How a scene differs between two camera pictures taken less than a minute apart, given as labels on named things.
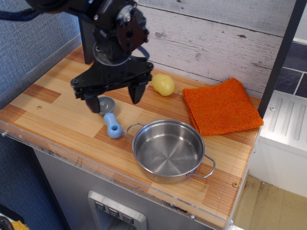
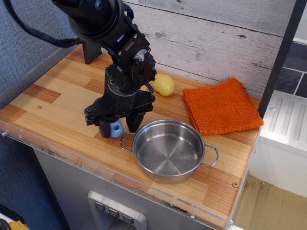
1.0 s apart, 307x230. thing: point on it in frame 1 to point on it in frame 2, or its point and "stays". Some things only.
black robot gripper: (112, 69) to (119, 100)
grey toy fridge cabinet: (87, 198) stays
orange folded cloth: (222, 108) stays
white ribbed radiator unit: (279, 158) stays
